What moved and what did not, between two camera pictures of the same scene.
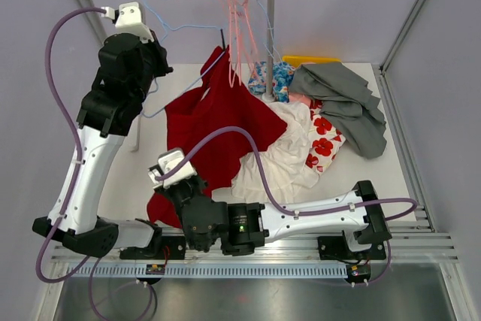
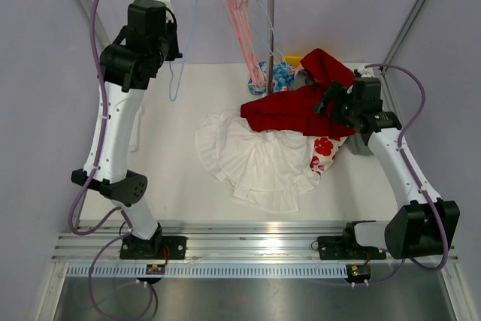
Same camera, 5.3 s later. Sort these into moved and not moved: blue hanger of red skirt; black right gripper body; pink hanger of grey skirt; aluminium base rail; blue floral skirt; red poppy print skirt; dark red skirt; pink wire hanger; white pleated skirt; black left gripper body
Moved: blue hanger of red skirt; pink wire hanger; black right gripper body; pink hanger of grey skirt; dark red skirt; black left gripper body
Not moved: aluminium base rail; white pleated skirt; red poppy print skirt; blue floral skirt
